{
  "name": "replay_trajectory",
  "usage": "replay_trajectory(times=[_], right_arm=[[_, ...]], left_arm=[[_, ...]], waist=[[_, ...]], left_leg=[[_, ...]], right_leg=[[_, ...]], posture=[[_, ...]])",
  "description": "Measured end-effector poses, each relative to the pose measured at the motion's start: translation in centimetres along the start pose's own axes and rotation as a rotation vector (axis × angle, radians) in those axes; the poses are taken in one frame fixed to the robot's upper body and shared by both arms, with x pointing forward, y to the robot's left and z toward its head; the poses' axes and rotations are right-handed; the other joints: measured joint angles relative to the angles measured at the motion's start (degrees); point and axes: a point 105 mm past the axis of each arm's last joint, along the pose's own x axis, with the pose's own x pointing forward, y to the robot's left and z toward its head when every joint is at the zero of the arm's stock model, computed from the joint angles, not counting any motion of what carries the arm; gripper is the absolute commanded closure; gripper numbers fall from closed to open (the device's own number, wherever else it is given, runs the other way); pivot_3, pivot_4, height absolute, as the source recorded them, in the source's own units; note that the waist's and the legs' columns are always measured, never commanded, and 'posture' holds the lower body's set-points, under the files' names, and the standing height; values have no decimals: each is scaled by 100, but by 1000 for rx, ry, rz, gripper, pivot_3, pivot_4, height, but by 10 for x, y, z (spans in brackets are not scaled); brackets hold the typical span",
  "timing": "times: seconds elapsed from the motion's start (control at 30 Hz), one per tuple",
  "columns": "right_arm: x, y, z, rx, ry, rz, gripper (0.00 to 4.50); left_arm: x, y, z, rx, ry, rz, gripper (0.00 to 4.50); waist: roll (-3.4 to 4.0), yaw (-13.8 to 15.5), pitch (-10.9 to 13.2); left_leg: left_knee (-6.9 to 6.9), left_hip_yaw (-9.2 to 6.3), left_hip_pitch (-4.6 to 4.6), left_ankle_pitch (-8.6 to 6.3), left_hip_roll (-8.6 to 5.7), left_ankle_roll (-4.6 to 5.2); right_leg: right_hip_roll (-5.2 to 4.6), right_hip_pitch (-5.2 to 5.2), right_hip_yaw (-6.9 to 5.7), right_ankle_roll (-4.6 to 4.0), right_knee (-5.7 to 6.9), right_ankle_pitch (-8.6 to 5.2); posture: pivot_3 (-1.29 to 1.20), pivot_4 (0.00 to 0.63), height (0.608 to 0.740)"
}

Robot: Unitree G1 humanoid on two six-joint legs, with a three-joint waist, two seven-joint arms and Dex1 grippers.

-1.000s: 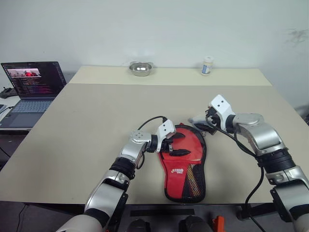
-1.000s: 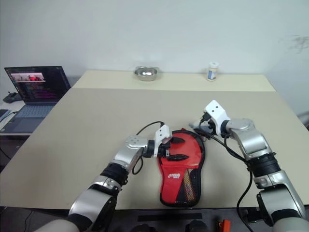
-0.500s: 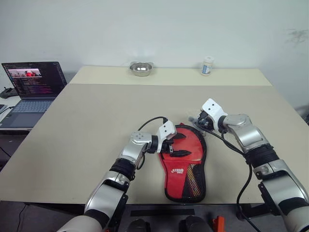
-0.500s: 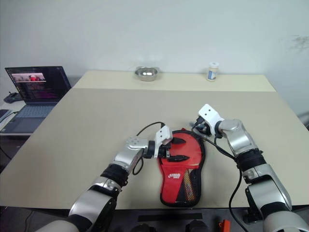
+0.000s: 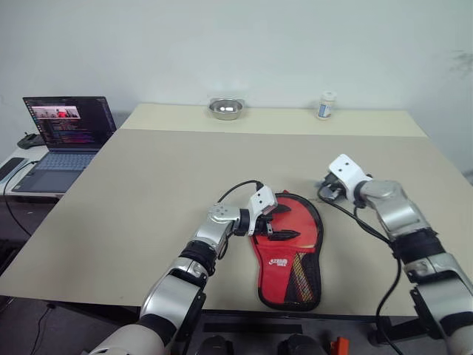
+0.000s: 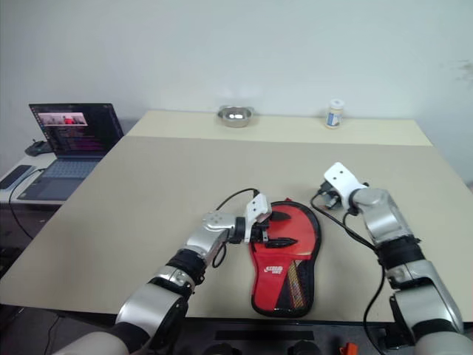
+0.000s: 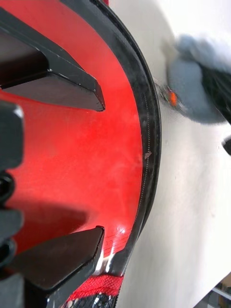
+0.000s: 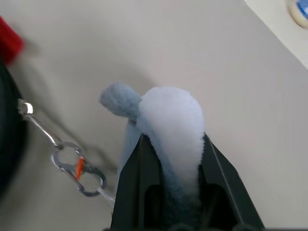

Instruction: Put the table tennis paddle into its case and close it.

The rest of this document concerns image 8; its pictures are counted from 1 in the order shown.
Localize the white plastic bottle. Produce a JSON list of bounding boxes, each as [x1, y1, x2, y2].
[[286, 0, 308, 28]]

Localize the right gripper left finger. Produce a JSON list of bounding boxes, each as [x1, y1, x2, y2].
[[109, 133, 167, 229]]

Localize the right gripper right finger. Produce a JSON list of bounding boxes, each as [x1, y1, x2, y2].
[[197, 132, 265, 229]]

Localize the silver figure-eight clip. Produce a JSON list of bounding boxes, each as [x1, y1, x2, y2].
[[50, 141, 106, 197]]

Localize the blue grey plush toy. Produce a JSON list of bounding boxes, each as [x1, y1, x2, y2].
[[98, 82, 206, 229]]

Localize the black pouch bag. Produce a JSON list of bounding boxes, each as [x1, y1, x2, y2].
[[0, 15, 64, 217]]

